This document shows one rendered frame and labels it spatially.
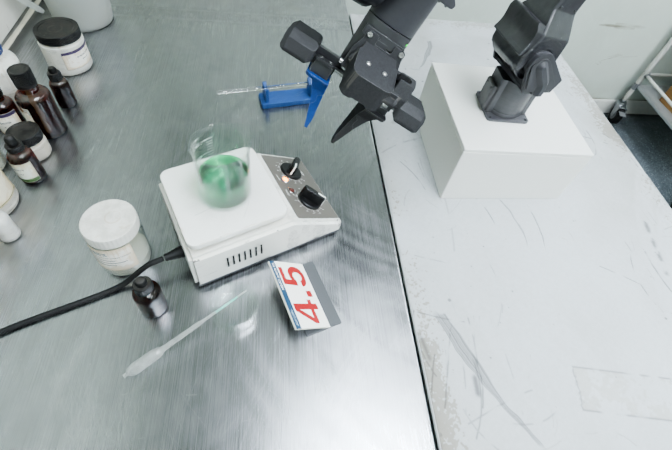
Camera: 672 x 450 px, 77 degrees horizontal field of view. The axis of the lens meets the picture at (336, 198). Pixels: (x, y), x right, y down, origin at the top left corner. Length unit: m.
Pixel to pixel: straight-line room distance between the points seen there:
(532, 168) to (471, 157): 0.10
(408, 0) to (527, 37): 0.18
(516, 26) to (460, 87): 0.14
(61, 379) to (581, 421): 0.56
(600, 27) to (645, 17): 0.20
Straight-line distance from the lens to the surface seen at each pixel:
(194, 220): 0.49
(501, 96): 0.65
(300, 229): 0.53
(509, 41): 0.60
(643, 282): 0.75
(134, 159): 0.70
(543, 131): 0.69
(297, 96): 0.77
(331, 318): 0.52
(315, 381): 0.50
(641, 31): 2.60
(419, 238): 0.61
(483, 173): 0.65
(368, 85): 0.43
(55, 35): 0.85
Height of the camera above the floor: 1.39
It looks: 51 degrees down
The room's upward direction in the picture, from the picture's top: 11 degrees clockwise
